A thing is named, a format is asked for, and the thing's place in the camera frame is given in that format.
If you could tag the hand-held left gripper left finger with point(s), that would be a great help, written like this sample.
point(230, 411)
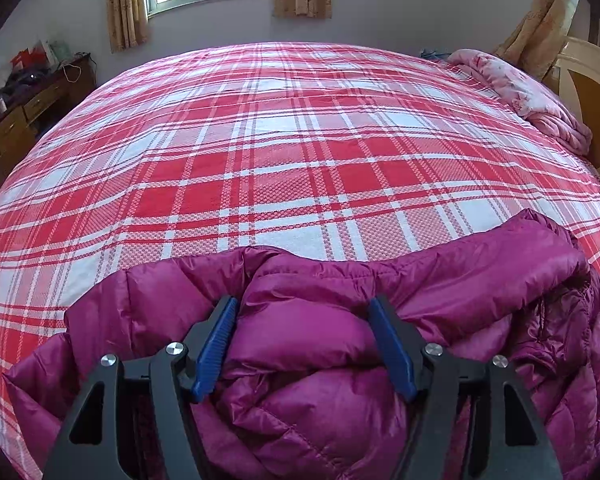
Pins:
point(215, 350)

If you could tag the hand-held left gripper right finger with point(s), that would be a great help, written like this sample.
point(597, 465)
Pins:
point(392, 350)

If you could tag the purple puffer jacket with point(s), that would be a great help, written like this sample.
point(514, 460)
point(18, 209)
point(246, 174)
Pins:
point(320, 340)

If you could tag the bed with red plaid sheet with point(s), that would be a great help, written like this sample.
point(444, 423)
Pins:
point(280, 160)

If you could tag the pink blanket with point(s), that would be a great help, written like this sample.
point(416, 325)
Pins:
point(525, 90)

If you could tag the wooden desk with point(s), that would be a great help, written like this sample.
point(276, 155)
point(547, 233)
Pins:
point(40, 110)

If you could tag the blue cloth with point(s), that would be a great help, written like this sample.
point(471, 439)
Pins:
point(432, 53)

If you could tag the wooden headboard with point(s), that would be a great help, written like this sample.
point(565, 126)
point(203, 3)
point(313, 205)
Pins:
point(590, 90)

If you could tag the dark purple cloth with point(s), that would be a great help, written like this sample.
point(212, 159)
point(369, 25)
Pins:
point(20, 82)

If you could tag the white paper bag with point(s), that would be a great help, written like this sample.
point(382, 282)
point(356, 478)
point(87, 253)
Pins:
point(49, 51)

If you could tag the red gift bag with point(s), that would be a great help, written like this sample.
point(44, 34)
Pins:
point(27, 59)

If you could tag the long beige curtain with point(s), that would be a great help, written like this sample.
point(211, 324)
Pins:
point(540, 30)

